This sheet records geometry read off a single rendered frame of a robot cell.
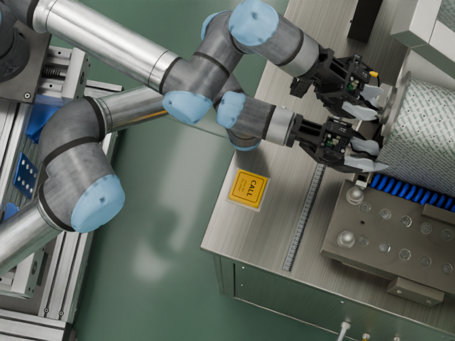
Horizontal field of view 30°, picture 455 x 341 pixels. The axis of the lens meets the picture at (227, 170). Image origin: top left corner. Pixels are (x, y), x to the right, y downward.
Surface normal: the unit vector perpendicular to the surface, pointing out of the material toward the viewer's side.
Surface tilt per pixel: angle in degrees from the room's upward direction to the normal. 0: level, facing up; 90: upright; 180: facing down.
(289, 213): 0
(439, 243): 0
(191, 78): 3
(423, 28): 34
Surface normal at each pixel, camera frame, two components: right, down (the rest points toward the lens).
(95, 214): 0.58, 0.77
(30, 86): -0.01, -0.25
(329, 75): -0.33, 0.91
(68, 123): 0.14, -0.61
